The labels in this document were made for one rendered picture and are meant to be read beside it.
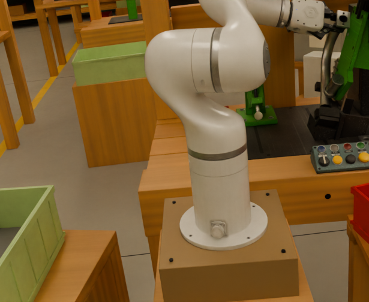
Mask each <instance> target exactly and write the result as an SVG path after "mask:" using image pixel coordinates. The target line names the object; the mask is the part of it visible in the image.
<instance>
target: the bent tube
mask: <svg viewBox="0 0 369 302"><path fill-rule="evenodd" d="M335 24H336V27H340V28H347V29H349V28H350V12H347V11H340V10H337V17H336V22H335ZM339 34H340V33H338V32H331V31H330V33H329V34H328V36H327V38H326V41H325V45H324V48H323V53H322V60H321V77H320V106H321V107H329V108H330V105H331V98H328V97H327V96H325V94H324V93H323V91H324V89H325V87H327V85H328V84H329V83H330V81H331V57H332V51H333V48H334V45H335V42H336V40H337V37H338V36H339Z"/></svg>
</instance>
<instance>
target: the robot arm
mask: <svg viewBox="0 0 369 302"><path fill-rule="evenodd" d="M199 3H200V5H201V7H202V8H203V10H204V11H205V13H206V14H207V15H208V16H209V17H210V18H211V19H212V20H214V21H216V22H217V23H218V24H220V25H221V26H223V27H221V28H194V29H175V30H170V31H165V32H162V33H160V34H158V35H156V36H155V37H154V38H153V39H152V40H151V41H150V43H149V44H148V46H147V48H146V52H145V55H144V65H145V73H146V77H147V79H148V81H149V84H150V85H151V87H152V88H153V90H154V91H155V92H156V94H157V95H158V96H159V97H160V98H161V99H162V100H163V101H164V102H165V103H166V104H167V105H168V106H169V107H170V108H171V109H172V110H173V111H174V112H175V114H176V115H177V116H178V117H179V118H180V120H181V122H182V124H183V126H184V130H185V136H186V141H187V150H188V160H189V167H190V177H191V188H192V194H193V205H194V206H192V207H191V208H190V209H188V210H187V211H186V212H185V213H184V214H183V215H182V218H181V220H180V223H179V226H180V232H181V234H182V236H183V238H185V240H186V241H188V242H189V243H191V244H192V245H194V246H197V247H199V248H202V249H207V250H234V249H239V248H242V247H245V246H248V245H250V244H252V243H254V242H255V241H257V240H258V239H260V238H261V237H262V236H263V235H264V233H265V232H266V230H267V227H268V217H267V215H266V213H265V211H264V210H263V209H262V208H261V207H260V206H258V205H257V204H255V203H252V202H250V187H249V175H248V153H247V133H246V127H245V122H244V120H243V118H242V116H241V115H239V114H238V113H237V112H235V111H233V110H231V109H229V108H227V107H224V106H222V105H220V104H218V103H216V102H215V101H213V100H211V99H210V98H208V97H207V96H206V95H204V94H203V93H241V92H248V91H251V90H254V89H257V88H258V87H259V86H261V85H262V84H263V83H264V82H265V80H266V79H267V77H268V75H269V72H270V66H271V60H270V54H269V49H268V43H266V40H265V37H264V35H263V33H262V31H261V30H260V28H259V25H266V26H273V27H277V28H284V26H285V27H286V28H287V29H288V30H291V31H293V32H297V33H300V34H304V35H310V36H315V37H316V38H318V39H320V40H321V39H322V38H323V37H324V36H325V35H326V34H327V33H330V31H331V32H338V33H343V32H344V30H345V28H340V27H336V24H335V23H334V24H333V25H330V24H327V23H324V19H330V20H331V21H335V22H336V17H337V14H336V13H334V12H333V11H332V10H330V9H329V8H328V7H327V6H326V4H325V2H324V1H315V0H292V1H291V2H290V1H289V0H199ZM258 24H259V25H258ZM319 31H322V32H321V33H320V32H319Z"/></svg>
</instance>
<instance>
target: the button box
mask: <svg viewBox="0 0 369 302"><path fill-rule="evenodd" d="M360 142H361V141H360ZM358 143H359V142H355V143H348V144H350V145H351V147H352V148H351V149H349V150H346V149H345V148H344V145H345V144H346V143H342V144H335V145H337V146H338V150H336V151H333V150H331V146H332V145H333V144H329V145H320V146H323V147H324V148H325V151H324V152H320V151H318V149H317V148H318V147H319V146H313V147H312V150H311V156H310V158H311V163H312V165H313V167H314V169H315V172H316V173H317V174H320V173H333V172H340V171H353V170H367V169H369V161H368V162H361V161H360V160H359V154H360V153H362V152H365V153H368V154H369V145H368V142H367V141H362V143H364V145H365V147H364V148H362V149H360V148H358V147H357V144H358ZM350 154H352V155H354V156H355V157H356V160H355V162H353V163H349V162H347V161H346V157H347V155H350ZM337 155H338V156H341V157H342V163H340V164H335V163H334V162H333V157H334V156H337ZM323 156H325V157H327V158H328V159H329V164H328V165H326V166H324V165H321V164H320V163H319V159H320V158H321V157H323Z"/></svg>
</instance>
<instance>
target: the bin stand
mask: <svg viewBox="0 0 369 302"><path fill-rule="evenodd" d="M350 220H353V214H352V215H347V235H348V237H349V281H348V302H369V244H368V243H367V242H366V241H365V240H364V239H363V238H362V237H361V236H360V235H359V234H358V233H357V232H356V231H355V230H354V229H353V225H352V224H350Z"/></svg>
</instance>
